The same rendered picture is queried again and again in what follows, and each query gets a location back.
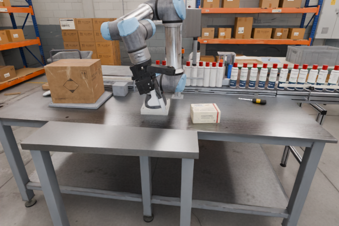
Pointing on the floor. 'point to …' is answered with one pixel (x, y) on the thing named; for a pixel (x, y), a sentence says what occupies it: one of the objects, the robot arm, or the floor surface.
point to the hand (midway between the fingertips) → (163, 104)
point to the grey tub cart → (69, 55)
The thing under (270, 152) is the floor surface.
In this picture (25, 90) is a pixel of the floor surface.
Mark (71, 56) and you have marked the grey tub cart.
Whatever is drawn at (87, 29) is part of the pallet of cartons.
